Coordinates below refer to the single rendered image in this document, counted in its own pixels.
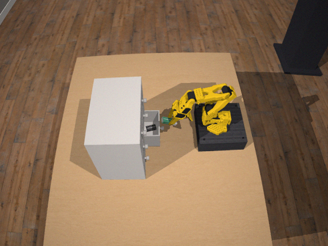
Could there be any white chest of drawers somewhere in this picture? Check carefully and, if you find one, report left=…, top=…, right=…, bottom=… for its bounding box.
left=84, top=76, right=146, bottom=180

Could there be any white eraser with black printed sleeve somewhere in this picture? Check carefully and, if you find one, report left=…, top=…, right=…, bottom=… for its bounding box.
left=144, top=124, right=157, bottom=132

